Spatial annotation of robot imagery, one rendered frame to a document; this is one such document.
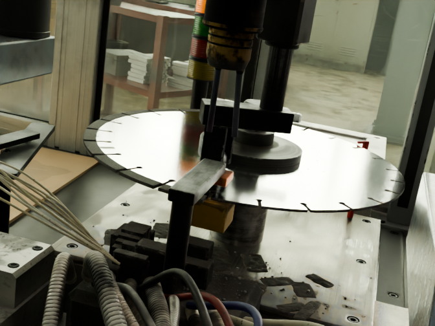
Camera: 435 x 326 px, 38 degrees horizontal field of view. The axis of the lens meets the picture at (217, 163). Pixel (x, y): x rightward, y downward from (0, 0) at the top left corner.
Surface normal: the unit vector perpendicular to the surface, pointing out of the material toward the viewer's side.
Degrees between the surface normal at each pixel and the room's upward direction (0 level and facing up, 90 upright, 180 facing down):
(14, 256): 0
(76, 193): 0
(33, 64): 90
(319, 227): 0
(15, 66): 90
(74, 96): 90
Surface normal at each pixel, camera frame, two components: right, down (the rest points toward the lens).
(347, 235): 0.14, -0.95
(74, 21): -0.26, 0.25
